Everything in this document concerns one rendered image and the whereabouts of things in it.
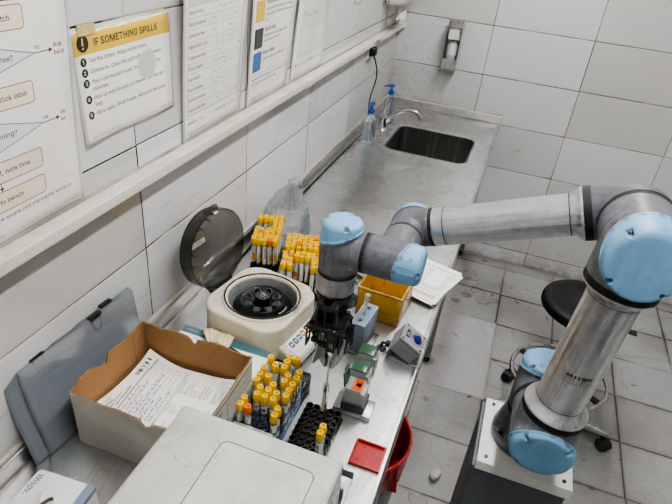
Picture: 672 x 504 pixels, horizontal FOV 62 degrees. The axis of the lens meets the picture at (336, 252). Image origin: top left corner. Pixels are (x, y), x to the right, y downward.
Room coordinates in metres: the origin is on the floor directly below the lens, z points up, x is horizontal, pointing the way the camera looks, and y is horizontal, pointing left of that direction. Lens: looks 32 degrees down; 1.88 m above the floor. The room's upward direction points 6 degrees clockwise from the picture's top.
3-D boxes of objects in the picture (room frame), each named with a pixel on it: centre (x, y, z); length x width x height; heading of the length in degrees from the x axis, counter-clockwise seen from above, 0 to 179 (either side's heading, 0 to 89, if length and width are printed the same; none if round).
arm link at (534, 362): (0.88, -0.46, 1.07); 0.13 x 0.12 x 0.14; 164
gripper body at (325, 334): (0.87, 0.00, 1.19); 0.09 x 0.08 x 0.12; 165
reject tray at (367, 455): (0.80, -0.12, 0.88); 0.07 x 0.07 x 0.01; 74
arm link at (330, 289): (0.88, -0.01, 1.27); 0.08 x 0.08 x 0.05
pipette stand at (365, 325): (1.17, -0.09, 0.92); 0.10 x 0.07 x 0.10; 158
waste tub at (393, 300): (1.33, -0.16, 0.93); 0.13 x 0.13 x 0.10; 70
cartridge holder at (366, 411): (0.94, -0.08, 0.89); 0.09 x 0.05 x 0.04; 74
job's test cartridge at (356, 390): (0.94, -0.08, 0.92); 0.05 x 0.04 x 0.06; 74
